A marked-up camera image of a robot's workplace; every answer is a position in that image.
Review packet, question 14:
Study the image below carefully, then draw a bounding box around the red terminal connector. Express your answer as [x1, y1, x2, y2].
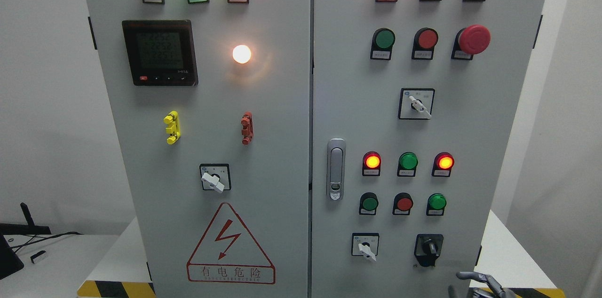
[240, 111, 254, 146]

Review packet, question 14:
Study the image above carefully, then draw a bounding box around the red lit light middle left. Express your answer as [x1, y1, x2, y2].
[363, 151, 382, 176]

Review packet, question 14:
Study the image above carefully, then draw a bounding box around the white lit indicator light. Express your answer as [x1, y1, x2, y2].
[232, 45, 252, 64]

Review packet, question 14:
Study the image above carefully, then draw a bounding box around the green push button lower left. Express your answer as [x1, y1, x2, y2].
[358, 192, 379, 215]

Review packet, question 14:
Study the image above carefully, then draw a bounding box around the green push button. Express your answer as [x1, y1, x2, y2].
[370, 28, 396, 60]
[426, 193, 447, 216]
[358, 192, 379, 215]

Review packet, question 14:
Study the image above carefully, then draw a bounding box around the green light middle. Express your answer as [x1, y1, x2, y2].
[397, 152, 419, 177]

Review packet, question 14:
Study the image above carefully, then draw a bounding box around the grey left cabinet door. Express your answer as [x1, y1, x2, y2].
[87, 0, 310, 298]

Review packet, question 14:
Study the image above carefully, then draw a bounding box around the grey cabinet door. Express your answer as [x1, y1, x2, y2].
[87, 0, 310, 298]
[311, 0, 544, 298]

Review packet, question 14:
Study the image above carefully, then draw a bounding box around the green push button upper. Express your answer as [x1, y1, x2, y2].
[370, 28, 396, 60]

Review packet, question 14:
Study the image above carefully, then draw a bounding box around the red push button lower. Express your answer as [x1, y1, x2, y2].
[393, 192, 413, 215]

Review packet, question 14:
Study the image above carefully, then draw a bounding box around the red push button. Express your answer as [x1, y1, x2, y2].
[393, 192, 413, 215]
[412, 27, 439, 60]

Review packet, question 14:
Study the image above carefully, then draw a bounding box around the yellow terminal connector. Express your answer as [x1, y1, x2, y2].
[163, 111, 181, 145]

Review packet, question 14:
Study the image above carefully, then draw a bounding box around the grey right cabinet door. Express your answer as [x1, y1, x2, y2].
[311, 0, 544, 298]

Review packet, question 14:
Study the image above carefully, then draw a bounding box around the red high voltage warning sticker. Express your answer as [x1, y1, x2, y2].
[187, 202, 276, 285]

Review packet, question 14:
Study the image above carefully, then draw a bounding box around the red lit light middle right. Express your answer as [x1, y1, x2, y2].
[431, 152, 454, 178]

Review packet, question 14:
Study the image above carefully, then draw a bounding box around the red push button upper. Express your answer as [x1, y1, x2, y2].
[412, 27, 439, 60]

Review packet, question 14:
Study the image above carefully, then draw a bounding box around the green push button lower right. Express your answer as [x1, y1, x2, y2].
[426, 193, 447, 216]

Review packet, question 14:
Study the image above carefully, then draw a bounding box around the black digital power meter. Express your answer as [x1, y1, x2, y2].
[122, 20, 198, 86]

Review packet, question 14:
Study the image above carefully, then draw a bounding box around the red emergency stop button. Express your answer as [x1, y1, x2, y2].
[451, 24, 491, 61]

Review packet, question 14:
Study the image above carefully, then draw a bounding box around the small white black adapter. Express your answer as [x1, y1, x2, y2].
[30, 250, 48, 264]

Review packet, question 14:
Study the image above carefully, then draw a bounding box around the black device with antenna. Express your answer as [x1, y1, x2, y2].
[0, 202, 52, 235]

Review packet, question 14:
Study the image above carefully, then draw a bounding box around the black monitor corner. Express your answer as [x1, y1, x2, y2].
[0, 234, 24, 280]

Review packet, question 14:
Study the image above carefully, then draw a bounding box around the silver door latch handle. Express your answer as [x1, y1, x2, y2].
[326, 139, 346, 200]

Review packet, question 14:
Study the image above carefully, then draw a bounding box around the white selector switch left door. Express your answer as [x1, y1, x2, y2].
[198, 164, 231, 193]

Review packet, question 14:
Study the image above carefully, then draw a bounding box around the white selector switch upper right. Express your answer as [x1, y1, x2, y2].
[398, 88, 435, 120]

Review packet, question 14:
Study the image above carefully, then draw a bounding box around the white selector switch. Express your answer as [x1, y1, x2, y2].
[398, 88, 435, 120]
[352, 233, 379, 262]

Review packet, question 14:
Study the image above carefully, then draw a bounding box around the white selector switch lower right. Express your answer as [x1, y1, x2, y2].
[352, 233, 379, 262]

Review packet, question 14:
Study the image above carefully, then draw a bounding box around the black rotary knob switch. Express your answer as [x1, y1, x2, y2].
[413, 234, 444, 267]

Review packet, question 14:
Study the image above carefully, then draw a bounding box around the black cable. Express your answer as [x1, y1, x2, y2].
[8, 231, 83, 252]

